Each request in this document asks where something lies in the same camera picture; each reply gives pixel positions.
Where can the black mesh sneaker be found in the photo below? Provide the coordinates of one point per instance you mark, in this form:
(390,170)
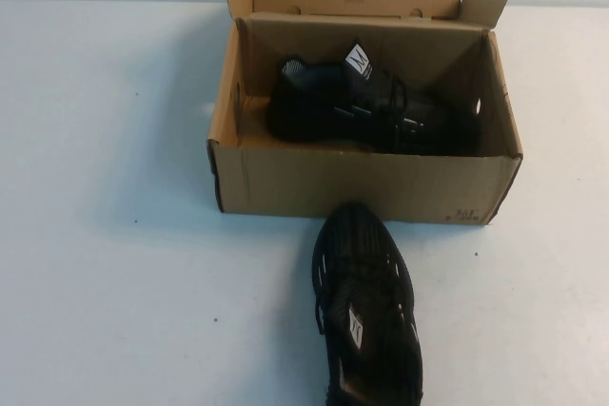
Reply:
(309,111)
(354,239)

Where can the brown cardboard shoe box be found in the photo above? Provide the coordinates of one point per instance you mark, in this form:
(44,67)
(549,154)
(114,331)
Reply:
(285,182)

